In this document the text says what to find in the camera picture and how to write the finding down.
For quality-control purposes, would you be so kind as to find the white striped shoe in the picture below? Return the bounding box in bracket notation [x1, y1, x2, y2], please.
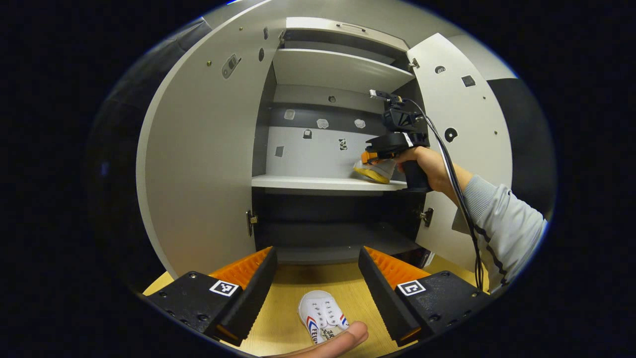
[298, 290, 350, 345]
[353, 158, 398, 184]

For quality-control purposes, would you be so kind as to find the white shoe cabinet door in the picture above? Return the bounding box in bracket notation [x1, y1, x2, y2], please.
[406, 33, 513, 273]
[137, 20, 289, 279]

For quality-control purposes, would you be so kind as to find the blue white box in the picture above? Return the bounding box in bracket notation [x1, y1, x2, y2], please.
[407, 248, 436, 269]

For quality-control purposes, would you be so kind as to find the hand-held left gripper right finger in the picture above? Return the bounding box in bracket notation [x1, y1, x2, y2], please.
[359, 246, 495, 348]

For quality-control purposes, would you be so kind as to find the black backdrop cloth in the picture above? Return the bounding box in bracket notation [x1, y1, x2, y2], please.
[87, 17, 556, 294]

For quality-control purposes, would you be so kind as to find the white cabinet shelf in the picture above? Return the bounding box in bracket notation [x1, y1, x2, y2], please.
[251, 174, 408, 192]
[272, 48, 415, 94]

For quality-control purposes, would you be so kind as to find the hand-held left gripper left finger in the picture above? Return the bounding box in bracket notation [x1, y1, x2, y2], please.
[141, 247, 279, 348]

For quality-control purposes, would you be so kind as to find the white cabinet drawer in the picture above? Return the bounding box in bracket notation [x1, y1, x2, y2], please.
[286, 17, 410, 52]

